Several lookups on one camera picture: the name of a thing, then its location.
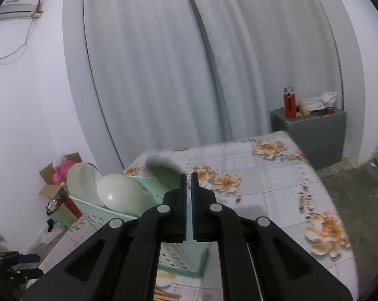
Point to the white packets pile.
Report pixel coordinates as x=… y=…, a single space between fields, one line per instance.
x=327 y=99

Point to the red gift bag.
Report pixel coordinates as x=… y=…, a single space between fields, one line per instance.
x=73 y=208

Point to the white air conditioner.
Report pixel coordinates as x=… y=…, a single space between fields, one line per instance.
x=13 y=9

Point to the mint green utensil basket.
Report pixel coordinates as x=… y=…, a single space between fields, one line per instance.
x=186 y=259

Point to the pink plastic bag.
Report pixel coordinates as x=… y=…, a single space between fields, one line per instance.
x=61 y=168

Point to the cardboard box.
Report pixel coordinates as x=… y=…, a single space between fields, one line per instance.
x=50 y=190

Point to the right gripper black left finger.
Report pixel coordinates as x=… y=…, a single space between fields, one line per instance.
x=120 y=260

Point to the red thermos bottle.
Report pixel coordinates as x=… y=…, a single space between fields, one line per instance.
x=289 y=103

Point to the grey window curtain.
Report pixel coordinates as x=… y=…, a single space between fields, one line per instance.
x=153 y=74

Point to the floral grey tablecloth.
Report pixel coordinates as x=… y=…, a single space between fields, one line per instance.
x=266 y=175

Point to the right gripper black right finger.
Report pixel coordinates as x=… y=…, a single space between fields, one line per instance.
x=258 y=260

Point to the grey cabinet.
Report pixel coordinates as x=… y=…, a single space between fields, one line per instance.
x=321 y=138

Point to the pale green ladle bowl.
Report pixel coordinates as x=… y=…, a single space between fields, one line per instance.
x=82 y=180

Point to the cream bottle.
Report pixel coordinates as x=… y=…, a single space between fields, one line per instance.
x=304 y=110

